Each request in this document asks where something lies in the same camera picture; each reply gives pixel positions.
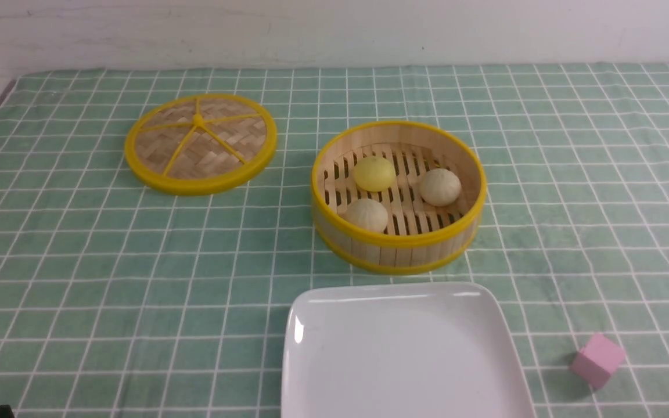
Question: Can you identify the yellow steamed bun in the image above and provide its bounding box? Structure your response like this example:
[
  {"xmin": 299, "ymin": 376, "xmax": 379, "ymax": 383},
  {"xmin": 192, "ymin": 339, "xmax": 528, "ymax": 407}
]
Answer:
[{"xmin": 353, "ymin": 156, "xmax": 397, "ymax": 192}]

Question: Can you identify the white steamed bun front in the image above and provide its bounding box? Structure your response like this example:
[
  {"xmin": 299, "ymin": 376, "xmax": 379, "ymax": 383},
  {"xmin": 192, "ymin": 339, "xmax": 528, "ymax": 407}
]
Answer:
[{"xmin": 343, "ymin": 199, "xmax": 389, "ymax": 233}]

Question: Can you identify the white steamed bun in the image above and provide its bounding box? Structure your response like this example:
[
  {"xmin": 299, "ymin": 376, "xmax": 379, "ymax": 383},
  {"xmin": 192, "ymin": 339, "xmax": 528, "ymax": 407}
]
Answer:
[
  {"xmin": 418, "ymin": 168, "xmax": 462, "ymax": 207},
  {"xmin": 343, "ymin": 199, "xmax": 389, "ymax": 233}
]

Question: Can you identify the white square plate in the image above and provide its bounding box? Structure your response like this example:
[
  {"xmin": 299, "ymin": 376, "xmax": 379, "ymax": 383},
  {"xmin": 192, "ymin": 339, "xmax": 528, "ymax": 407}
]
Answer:
[{"xmin": 280, "ymin": 282, "xmax": 536, "ymax": 417}]

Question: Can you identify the pink cube block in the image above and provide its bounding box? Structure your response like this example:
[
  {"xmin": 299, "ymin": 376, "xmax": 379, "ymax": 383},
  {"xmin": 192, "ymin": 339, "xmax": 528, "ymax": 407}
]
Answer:
[{"xmin": 569, "ymin": 333, "xmax": 626, "ymax": 391}]

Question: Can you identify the yellow woven steamer lid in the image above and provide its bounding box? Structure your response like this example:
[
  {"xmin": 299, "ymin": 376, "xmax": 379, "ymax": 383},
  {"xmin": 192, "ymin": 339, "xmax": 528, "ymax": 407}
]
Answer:
[{"xmin": 123, "ymin": 93, "xmax": 278, "ymax": 196}]

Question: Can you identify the bamboo steamer basket yellow rim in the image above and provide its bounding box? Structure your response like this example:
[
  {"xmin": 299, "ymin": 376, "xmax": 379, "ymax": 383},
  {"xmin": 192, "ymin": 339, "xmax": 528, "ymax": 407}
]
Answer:
[{"xmin": 310, "ymin": 121, "xmax": 488, "ymax": 275}]

